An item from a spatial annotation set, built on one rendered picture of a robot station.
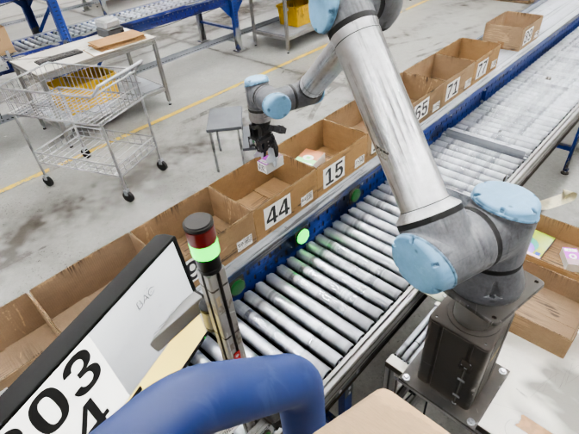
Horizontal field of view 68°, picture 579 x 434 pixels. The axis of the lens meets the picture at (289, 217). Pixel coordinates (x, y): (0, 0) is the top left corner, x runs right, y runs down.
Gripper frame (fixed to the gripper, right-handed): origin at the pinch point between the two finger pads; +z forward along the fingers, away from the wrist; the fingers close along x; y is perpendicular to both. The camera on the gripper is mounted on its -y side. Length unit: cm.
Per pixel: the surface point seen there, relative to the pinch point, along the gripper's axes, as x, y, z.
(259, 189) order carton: -18.4, -7.3, 26.5
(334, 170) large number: 8.6, -32.1, 18.0
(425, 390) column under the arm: 92, 27, 39
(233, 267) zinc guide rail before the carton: 11.7, 36.6, 26.2
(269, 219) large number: 8.3, 11.8, 19.4
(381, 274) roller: 52, -9, 41
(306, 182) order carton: 8.3, -12.3, 14.4
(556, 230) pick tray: 98, -72, 35
